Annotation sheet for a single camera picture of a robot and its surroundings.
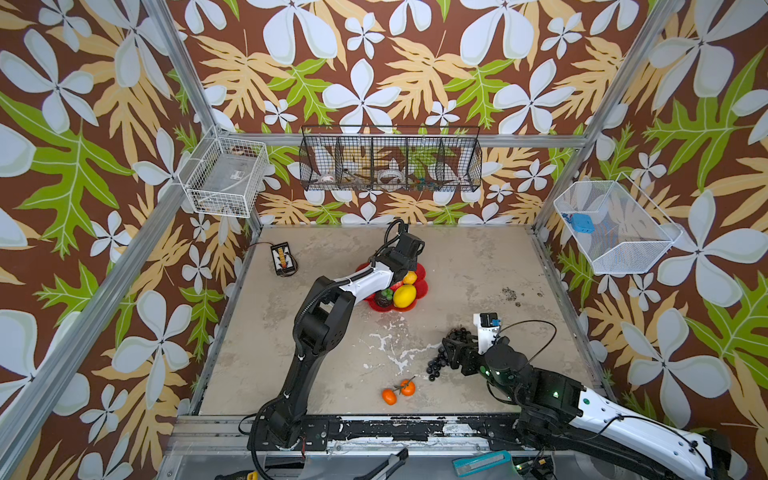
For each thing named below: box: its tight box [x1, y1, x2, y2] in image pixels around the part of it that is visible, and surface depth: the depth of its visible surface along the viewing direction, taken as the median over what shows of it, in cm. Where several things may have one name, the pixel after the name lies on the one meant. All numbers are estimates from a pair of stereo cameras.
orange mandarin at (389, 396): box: [382, 388, 397, 406], surface depth 80 cm
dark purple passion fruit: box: [375, 291, 393, 308], surface depth 96 cm
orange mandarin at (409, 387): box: [400, 379, 416, 396], surface depth 82 cm
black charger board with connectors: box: [270, 241, 296, 276], surface depth 110 cm
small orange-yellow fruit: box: [403, 270, 418, 285], surface depth 102 cm
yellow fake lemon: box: [393, 284, 417, 308], surface depth 95 cm
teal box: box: [452, 450, 512, 478], surface depth 72 cm
